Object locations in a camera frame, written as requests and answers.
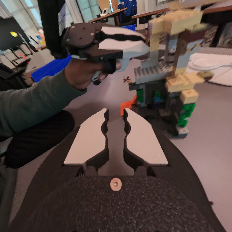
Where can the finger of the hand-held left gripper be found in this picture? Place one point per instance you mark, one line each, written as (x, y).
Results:
(117, 30)
(130, 47)

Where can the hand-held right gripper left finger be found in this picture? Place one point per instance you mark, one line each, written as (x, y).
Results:
(87, 145)

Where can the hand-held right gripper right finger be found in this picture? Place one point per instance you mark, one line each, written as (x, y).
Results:
(146, 145)

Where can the toy brick tower model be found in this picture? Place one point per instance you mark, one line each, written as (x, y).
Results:
(163, 81)

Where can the person's left forearm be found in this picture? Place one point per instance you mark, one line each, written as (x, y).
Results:
(36, 105)

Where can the grey desk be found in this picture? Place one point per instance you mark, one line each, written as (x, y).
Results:
(208, 136)

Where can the person's left hand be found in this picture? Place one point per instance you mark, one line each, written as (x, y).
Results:
(81, 72)

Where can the wooden office table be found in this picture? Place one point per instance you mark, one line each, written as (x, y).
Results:
(108, 15)
(217, 9)

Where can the blue striped jacket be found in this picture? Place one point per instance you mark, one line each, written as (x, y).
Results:
(127, 10)

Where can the small dark red toy piece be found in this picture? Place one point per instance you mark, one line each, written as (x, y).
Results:
(126, 78)

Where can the orange toy brick plate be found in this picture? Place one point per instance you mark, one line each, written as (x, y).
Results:
(126, 105)

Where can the black display screen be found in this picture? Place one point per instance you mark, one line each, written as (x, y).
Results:
(10, 34)

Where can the glass window wall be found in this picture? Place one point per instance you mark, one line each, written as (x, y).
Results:
(23, 7)

